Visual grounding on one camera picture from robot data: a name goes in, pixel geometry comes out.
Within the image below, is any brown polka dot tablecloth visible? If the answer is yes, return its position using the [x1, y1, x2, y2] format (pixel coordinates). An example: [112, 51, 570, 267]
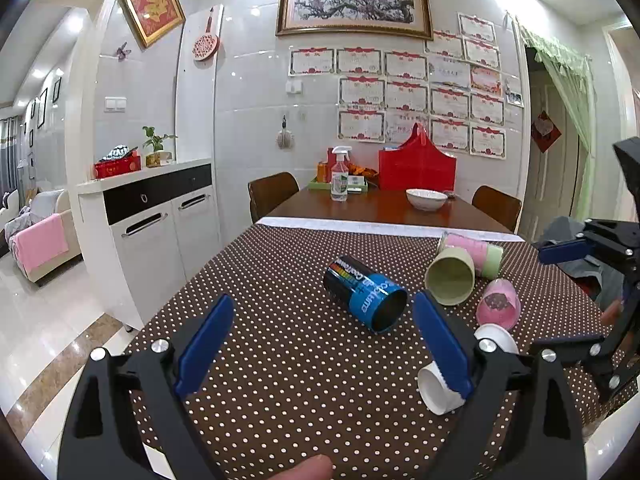
[129, 224, 459, 479]

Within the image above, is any red box on cabinet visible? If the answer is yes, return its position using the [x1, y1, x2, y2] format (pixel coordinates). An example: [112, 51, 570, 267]
[93, 148, 141, 180]

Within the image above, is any blue black printed cup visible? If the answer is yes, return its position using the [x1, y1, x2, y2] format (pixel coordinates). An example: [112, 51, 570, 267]
[323, 255, 408, 334]

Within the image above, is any white wall light switch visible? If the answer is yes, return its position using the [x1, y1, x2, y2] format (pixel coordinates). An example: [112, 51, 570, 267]
[104, 96, 127, 113]

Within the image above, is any small potted green plant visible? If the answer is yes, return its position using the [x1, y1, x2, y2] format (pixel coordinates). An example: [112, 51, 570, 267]
[142, 126, 176, 168]

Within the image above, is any grey jacket on chair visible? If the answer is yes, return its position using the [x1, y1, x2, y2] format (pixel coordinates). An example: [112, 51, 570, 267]
[534, 216, 624, 311]

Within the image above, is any pink paper cup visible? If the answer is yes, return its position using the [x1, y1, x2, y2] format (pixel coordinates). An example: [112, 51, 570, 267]
[476, 278, 522, 330]

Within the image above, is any green tray with items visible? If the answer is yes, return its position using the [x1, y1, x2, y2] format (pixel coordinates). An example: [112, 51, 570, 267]
[308, 162, 378, 193]

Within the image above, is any red gift bag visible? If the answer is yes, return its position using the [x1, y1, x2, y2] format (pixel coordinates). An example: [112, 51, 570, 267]
[378, 122, 457, 193]

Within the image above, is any beige green cup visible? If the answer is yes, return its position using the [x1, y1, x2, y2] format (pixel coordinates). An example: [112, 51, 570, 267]
[424, 247, 475, 307]

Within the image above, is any gold framed red picture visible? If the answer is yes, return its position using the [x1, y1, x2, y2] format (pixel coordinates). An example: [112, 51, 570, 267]
[120, 0, 186, 49]

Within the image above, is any brown wooden chair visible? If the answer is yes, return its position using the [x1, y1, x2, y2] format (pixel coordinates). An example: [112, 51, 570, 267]
[472, 185, 522, 232]
[247, 172, 299, 223]

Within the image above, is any large framed blossom painting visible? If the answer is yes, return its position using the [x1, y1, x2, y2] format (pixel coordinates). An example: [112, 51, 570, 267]
[277, 0, 433, 40]

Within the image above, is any clear spray bottle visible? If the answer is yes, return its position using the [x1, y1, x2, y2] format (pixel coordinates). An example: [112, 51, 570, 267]
[330, 146, 352, 202]

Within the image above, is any person's thumb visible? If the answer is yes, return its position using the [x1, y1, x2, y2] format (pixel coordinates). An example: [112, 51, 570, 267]
[270, 454, 333, 480]

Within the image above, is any white black sideboard cabinet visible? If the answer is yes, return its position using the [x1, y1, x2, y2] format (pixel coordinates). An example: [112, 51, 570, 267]
[72, 158, 221, 330]

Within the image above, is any pink green cup stack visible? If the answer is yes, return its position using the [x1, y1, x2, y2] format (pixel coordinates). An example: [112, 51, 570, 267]
[437, 232, 503, 280]

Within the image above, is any left brown wooden chair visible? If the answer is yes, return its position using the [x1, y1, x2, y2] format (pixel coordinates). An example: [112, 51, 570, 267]
[247, 172, 299, 223]

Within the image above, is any red diamond door decoration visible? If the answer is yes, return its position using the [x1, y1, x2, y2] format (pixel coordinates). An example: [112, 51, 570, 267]
[530, 110, 562, 153]

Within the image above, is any right brown wooden chair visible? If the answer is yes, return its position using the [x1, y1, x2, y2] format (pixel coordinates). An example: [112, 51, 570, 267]
[472, 185, 522, 232]

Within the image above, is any white paper cup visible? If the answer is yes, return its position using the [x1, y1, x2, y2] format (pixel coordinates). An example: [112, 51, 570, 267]
[416, 324, 518, 416]

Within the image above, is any sofa with pink blanket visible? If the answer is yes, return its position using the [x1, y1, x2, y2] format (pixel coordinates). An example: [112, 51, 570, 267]
[1, 188, 81, 283]

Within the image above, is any white ceramic bowl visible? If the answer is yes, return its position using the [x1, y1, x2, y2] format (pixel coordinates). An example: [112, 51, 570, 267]
[406, 188, 448, 211]

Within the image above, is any green door curtain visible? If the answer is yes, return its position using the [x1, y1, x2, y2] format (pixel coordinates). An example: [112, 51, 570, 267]
[514, 18, 597, 220]

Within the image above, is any red round wall ornament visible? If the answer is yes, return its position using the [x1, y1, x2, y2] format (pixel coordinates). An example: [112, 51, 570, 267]
[192, 8, 219, 62]

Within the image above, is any hanging brush on wall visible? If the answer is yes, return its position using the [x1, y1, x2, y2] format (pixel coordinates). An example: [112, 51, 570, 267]
[277, 115, 294, 150]

